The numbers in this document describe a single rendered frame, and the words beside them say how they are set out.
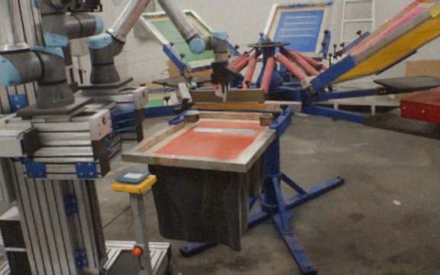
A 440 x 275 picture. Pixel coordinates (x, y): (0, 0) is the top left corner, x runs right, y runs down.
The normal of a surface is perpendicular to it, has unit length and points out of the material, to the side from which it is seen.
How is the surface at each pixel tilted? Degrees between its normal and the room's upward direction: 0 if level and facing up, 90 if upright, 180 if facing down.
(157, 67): 90
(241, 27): 90
